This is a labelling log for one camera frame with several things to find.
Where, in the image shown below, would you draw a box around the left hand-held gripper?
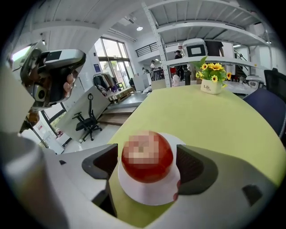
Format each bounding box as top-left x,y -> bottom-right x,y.
12,41 -> 87,110

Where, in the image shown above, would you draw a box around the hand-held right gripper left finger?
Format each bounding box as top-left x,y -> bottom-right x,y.
44,143 -> 118,219

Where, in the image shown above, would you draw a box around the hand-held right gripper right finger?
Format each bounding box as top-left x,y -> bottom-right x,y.
145,144 -> 282,229

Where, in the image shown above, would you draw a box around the red apple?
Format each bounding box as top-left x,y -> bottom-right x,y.
121,131 -> 174,184

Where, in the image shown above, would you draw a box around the white plate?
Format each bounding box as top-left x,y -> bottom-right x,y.
118,132 -> 186,206

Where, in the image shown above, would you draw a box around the person's left hand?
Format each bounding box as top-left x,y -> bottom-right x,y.
63,73 -> 76,99

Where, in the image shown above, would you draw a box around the person's right hand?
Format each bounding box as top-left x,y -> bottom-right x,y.
172,178 -> 181,202

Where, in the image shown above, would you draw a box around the black swivel chair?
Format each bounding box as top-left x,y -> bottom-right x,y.
71,93 -> 103,142

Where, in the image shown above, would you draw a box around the clothes rack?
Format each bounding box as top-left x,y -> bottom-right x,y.
93,73 -> 119,94

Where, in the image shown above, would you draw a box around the wooden pallets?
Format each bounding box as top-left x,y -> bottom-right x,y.
108,86 -> 136,104

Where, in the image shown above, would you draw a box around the yellow-green tablecloth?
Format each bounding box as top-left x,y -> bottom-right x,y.
107,84 -> 286,228

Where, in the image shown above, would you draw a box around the blue chair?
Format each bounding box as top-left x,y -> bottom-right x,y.
242,88 -> 286,137

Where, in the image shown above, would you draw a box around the sunflowers in white pot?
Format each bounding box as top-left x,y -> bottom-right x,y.
189,55 -> 233,95

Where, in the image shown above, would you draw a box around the black bottle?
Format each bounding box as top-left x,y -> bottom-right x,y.
184,69 -> 192,86

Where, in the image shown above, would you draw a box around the black office chair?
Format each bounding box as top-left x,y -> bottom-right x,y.
263,68 -> 286,99

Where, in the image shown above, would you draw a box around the white boxy appliance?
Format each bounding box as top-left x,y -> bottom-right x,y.
182,38 -> 207,58

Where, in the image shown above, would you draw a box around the white metal shelf rack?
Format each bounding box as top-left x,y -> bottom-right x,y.
142,0 -> 272,89

